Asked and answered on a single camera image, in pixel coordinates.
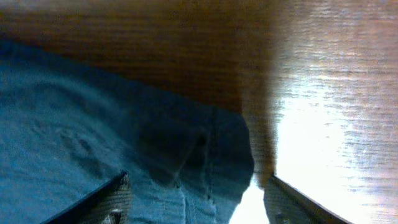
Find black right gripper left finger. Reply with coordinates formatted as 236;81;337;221
43;171;132;224

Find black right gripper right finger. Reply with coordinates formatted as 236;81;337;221
264;175;351;224

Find dark blue shorts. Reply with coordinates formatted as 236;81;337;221
1;40;254;223

